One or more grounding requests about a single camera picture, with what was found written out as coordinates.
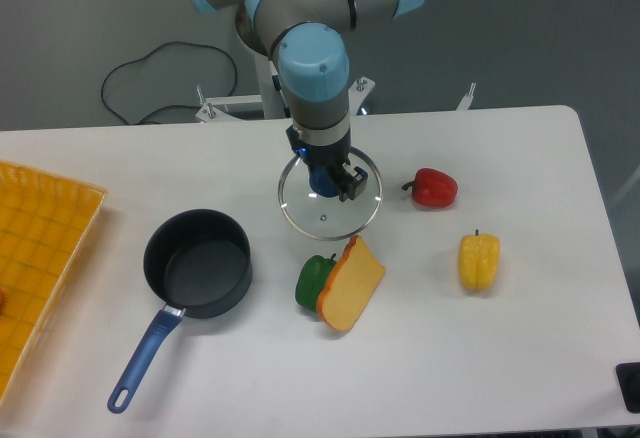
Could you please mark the toy bread slice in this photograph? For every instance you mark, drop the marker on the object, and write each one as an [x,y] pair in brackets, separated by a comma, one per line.
[349,286]

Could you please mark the glass lid blue knob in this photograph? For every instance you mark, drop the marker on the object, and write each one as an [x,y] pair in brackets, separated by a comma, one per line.
[306,205]

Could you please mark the red toy bell pepper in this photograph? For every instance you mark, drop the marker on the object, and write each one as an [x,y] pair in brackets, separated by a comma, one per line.
[432,188]

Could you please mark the yellow toy bell pepper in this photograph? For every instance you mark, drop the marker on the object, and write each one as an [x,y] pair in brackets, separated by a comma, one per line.
[478,261]

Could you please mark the dark saucepan blue handle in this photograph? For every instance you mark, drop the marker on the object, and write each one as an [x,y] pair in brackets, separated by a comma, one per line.
[199,263]

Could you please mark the yellow woven basket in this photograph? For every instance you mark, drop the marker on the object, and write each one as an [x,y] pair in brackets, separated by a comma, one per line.
[45,220]

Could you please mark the black device at edge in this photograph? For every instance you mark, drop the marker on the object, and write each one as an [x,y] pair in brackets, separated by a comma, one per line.
[628,375]

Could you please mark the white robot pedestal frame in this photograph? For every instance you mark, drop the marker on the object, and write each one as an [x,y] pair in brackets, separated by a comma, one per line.
[270,102]

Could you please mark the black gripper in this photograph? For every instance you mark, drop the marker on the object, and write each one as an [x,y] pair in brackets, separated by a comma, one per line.
[348,181]

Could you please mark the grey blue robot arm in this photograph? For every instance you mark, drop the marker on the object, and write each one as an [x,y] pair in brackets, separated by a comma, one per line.
[303,40]

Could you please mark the green toy bell pepper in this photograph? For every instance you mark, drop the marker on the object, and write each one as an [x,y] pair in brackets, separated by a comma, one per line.
[312,279]

